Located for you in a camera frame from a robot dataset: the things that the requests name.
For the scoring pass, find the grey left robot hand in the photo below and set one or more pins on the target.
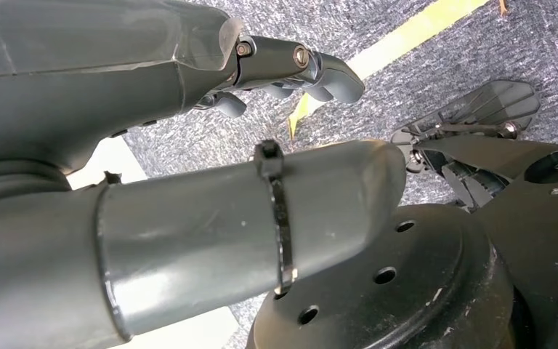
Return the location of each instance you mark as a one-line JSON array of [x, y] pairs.
[[91, 62]]

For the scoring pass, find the white table foot bar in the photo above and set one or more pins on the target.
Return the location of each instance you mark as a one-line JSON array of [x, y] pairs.
[[108, 163]]

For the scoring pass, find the black zip tie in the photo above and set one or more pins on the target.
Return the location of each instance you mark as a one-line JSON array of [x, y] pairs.
[[269, 159]]

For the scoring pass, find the yellow floor tape strip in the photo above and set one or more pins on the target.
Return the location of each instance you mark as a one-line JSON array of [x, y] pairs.
[[404, 36]]

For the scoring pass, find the black round robot joint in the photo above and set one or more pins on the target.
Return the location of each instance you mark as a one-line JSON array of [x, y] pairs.
[[418, 308]]

